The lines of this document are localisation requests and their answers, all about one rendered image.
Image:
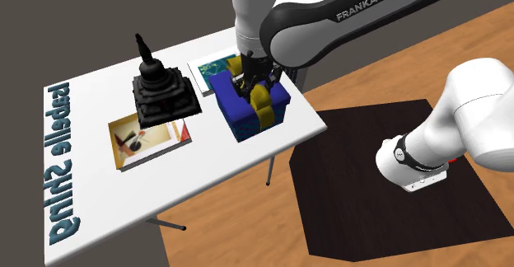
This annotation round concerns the teal cover book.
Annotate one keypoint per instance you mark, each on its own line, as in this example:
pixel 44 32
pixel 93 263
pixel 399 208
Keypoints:
pixel 209 72

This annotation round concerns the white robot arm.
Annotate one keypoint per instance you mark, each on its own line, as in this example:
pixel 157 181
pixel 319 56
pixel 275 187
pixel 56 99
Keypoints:
pixel 353 25

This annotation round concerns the white folding table teal lettering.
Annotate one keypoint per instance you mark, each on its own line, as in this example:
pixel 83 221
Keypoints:
pixel 180 185

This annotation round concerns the black stupa figure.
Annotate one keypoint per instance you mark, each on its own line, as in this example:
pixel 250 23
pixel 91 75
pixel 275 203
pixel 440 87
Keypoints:
pixel 164 93

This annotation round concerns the blue gift box yellow ribbon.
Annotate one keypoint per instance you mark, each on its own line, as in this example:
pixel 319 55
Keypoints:
pixel 235 103

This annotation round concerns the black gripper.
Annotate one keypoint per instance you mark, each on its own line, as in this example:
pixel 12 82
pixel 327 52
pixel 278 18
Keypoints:
pixel 257 67

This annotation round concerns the dark robot stand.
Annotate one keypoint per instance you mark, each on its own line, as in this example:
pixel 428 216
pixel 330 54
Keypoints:
pixel 341 178

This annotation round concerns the yellow cover book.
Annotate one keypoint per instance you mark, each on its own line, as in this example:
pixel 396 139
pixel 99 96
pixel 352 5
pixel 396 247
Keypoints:
pixel 138 145

